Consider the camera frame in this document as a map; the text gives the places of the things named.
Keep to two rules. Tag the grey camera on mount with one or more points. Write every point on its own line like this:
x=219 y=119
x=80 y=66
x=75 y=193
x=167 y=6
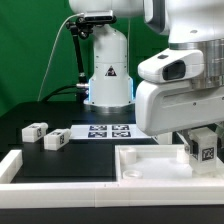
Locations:
x=105 y=16

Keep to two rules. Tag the white U-shaped obstacle wall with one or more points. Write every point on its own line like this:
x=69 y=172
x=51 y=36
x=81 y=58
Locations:
x=103 y=194

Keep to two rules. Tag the white square tabletop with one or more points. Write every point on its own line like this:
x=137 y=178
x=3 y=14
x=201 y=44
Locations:
x=162 y=162

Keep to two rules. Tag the white AprilTag base sheet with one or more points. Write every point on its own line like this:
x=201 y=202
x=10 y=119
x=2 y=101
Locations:
x=106 y=131

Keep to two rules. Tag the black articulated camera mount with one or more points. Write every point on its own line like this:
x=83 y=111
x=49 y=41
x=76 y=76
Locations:
x=80 y=30

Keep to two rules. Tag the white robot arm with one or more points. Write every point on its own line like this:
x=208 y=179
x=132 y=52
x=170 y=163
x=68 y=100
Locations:
x=174 y=25

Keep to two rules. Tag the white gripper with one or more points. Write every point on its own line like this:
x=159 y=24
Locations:
x=166 y=100

